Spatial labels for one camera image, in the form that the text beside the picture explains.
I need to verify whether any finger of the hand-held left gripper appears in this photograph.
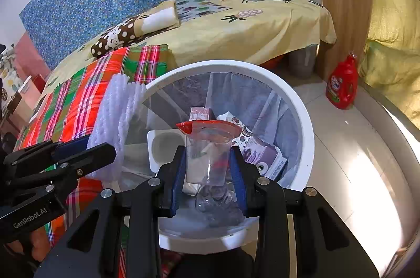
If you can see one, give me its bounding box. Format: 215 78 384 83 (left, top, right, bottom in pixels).
16 143 117 200
3 136 91 178

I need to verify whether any white foam net sleeve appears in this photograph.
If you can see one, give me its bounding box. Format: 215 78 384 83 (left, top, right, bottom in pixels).
88 74 147 181

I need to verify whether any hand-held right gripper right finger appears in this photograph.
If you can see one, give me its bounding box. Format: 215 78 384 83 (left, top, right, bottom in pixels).
229 147 381 278

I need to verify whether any brown polka dot pillow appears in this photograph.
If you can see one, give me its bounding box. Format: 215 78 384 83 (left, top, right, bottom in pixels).
91 1 180 58

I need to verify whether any white plastic tray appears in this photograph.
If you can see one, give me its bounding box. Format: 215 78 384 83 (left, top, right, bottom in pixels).
147 130 184 172

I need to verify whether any grey bucket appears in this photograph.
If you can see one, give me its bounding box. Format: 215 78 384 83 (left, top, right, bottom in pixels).
289 45 317 79

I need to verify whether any yellow bed sheet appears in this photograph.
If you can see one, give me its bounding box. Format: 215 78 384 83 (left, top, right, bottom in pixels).
43 0 337 92

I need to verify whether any leaf print pillow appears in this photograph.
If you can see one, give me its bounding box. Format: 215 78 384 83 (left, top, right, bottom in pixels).
175 0 232 23

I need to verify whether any white trash bin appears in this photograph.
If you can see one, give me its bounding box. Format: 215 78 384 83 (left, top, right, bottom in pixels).
141 60 314 252

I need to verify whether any clear plastic bottle red label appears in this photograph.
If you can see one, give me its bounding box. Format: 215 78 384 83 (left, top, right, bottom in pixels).
176 120 246 228

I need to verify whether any wooden board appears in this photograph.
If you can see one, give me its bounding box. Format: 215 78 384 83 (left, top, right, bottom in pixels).
317 0 374 82

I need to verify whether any red drink carton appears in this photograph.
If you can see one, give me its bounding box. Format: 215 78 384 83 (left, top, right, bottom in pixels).
190 106 211 122

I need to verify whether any plaid cloth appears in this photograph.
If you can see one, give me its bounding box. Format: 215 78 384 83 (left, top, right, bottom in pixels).
15 45 171 278

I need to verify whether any person's left hand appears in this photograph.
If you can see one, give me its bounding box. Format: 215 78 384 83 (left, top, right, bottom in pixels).
7 226 51 254

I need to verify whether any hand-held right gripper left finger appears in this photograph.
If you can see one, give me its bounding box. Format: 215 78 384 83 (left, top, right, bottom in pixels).
34 145 186 278

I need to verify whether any red detergent bottle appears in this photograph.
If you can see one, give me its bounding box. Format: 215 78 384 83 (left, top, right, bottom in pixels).
325 52 359 110

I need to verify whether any yellow green curtain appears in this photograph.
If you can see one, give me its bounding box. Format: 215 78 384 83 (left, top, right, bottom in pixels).
310 0 420 121

